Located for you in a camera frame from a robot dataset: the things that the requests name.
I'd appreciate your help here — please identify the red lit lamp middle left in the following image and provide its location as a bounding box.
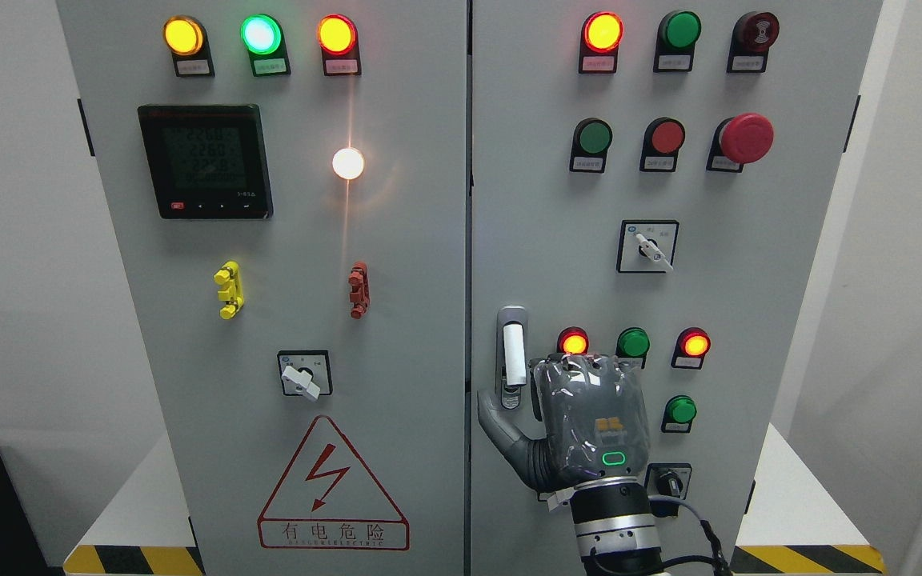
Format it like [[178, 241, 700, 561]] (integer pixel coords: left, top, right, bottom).
[[557, 326, 590, 354]]

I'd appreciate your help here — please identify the green push button upper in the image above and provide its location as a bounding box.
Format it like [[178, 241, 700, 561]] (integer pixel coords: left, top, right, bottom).
[[568, 118, 612, 174]]

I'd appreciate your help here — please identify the upper right rotary switch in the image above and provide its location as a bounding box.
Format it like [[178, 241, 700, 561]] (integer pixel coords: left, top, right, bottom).
[[617, 220, 679, 274]]

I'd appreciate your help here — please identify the green lit indicator lamp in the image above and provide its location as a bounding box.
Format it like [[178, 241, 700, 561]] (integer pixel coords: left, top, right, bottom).
[[240, 14, 291, 77]]

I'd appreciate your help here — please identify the grey right cabinet door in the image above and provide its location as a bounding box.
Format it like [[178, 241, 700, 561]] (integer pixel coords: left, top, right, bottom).
[[471, 1, 882, 575]]

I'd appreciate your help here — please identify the yellow terminal connector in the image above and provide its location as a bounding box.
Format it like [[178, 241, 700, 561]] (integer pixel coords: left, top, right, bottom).
[[213, 260, 245, 320]]

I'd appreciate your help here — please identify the dark red buzzer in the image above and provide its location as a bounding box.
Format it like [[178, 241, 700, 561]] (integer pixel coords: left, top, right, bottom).
[[727, 11, 780, 74]]

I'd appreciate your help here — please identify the green push button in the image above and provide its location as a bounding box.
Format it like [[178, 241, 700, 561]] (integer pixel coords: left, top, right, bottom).
[[661, 394, 698, 434], [568, 118, 612, 174]]

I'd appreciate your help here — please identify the red push button upper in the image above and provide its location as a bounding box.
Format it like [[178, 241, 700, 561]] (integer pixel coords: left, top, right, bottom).
[[639, 117, 687, 174]]

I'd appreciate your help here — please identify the black knob selector switch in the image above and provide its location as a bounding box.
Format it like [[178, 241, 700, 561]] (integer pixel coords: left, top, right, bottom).
[[644, 462, 692, 499]]

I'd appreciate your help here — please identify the red terminal connector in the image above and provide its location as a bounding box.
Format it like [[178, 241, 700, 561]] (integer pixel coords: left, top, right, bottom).
[[347, 260, 371, 318]]

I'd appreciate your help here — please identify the green lamp middle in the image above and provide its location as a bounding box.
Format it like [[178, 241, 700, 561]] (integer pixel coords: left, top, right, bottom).
[[615, 326, 651, 369]]

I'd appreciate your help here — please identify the grey cabinet door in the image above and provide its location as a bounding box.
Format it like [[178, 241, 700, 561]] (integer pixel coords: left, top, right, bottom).
[[58, 1, 468, 575], [471, 1, 882, 575]]

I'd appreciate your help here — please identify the red lit lamp top right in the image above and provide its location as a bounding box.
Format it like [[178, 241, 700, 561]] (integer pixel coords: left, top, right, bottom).
[[578, 11, 624, 75]]

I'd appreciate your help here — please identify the red lit lamp middle right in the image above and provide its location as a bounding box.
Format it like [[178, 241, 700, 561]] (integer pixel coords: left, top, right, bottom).
[[671, 326, 712, 370]]

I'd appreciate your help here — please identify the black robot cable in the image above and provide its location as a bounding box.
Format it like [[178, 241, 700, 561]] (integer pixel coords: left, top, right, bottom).
[[647, 494, 734, 576]]

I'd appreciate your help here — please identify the red lit lamp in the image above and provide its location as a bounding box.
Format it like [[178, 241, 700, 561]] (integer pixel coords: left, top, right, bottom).
[[578, 11, 624, 75], [671, 326, 712, 370], [557, 326, 590, 354]]

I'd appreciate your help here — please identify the lower white rotary switch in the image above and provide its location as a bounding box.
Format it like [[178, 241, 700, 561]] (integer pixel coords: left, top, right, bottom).
[[537, 487, 575, 513]]

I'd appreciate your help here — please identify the white lit indicator lamp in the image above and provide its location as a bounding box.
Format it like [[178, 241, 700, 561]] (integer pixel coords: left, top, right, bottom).
[[331, 146, 366, 182]]

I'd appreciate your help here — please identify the white rotary switch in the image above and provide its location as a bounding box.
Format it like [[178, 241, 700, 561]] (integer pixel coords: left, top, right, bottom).
[[537, 487, 575, 513], [277, 350, 333, 402]]

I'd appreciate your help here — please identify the black digital power meter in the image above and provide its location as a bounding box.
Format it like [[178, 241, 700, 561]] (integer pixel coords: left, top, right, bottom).
[[138, 103, 272, 219]]

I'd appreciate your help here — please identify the yellow indicator lamp top left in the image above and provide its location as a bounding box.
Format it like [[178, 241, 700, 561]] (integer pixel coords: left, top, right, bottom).
[[163, 14, 214, 78]]

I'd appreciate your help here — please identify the red emergency stop button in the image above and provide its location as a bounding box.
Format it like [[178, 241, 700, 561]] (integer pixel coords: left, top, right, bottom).
[[706, 112, 775, 174]]

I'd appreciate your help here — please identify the red ringed yellow lamp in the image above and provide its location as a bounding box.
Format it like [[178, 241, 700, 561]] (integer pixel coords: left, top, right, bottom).
[[317, 14, 362, 76]]

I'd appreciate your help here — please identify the left white rotary switch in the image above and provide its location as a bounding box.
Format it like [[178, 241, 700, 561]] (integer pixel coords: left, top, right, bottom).
[[277, 350, 333, 402]]

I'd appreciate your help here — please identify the red electric hazard sticker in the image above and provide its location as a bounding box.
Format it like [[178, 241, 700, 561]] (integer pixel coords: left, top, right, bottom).
[[257, 415, 410, 551]]

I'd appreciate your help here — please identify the green push button lower right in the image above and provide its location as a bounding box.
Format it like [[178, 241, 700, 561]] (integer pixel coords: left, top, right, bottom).
[[661, 394, 698, 434]]

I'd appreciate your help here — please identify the green lamp top right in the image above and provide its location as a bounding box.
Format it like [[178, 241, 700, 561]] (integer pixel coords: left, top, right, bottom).
[[652, 10, 702, 73]]

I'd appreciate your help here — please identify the silver door handle lever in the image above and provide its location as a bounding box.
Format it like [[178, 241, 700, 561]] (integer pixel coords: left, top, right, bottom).
[[495, 306, 528, 410]]

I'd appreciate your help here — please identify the grey left cabinet door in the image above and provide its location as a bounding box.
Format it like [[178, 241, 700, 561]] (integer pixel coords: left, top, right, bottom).
[[58, 1, 468, 575]]

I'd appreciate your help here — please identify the white platform with hazard stripes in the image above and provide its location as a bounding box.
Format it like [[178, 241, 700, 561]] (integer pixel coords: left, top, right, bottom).
[[62, 427, 887, 575]]

